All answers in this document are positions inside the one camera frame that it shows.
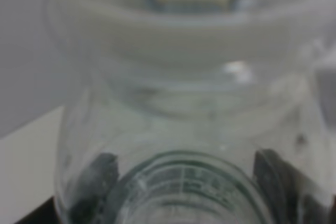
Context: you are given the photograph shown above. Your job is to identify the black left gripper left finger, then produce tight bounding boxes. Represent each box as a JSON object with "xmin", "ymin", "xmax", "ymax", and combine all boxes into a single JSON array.
[{"xmin": 68, "ymin": 153, "xmax": 118, "ymax": 223}]

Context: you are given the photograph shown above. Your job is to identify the clear plastic bottle green label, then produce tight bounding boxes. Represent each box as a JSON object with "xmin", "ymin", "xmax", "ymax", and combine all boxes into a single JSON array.
[{"xmin": 48, "ymin": 0, "xmax": 335, "ymax": 223}]

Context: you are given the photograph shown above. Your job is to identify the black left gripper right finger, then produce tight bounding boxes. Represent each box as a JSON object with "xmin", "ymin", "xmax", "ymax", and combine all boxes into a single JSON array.
[{"xmin": 253, "ymin": 149, "xmax": 333, "ymax": 223}]

